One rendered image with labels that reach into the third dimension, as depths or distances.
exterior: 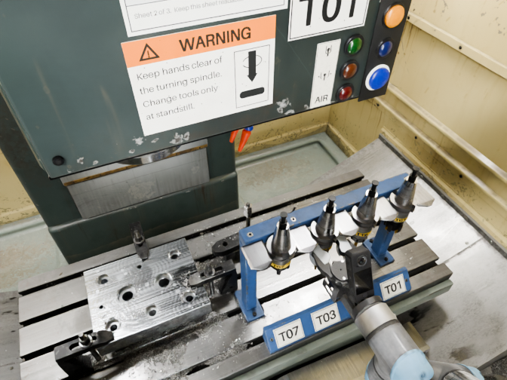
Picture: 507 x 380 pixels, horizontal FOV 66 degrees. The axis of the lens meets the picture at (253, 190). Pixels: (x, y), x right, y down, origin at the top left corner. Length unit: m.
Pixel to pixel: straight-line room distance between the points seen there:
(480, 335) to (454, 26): 0.94
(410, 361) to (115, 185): 0.99
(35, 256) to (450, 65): 1.70
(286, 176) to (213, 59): 1.53
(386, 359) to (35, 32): 0.73
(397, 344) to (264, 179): 1.25
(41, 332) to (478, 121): 1.41
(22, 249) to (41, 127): 1.49
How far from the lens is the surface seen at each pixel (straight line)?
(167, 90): 0.42
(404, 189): 0.97
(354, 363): 1.28
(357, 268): 0.82
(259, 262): 0.84
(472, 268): 1.50
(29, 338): 1.26
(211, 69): 0.43
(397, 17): 0.52
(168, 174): 1.37
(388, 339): 0.82
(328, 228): 0.87
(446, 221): 1.57
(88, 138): 0.44
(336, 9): 0.47
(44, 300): 1.30
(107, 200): 1.39
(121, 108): 0.42
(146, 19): 0.39
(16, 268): 1.84
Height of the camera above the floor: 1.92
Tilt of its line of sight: 46 degrees down
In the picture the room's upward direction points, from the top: straight up
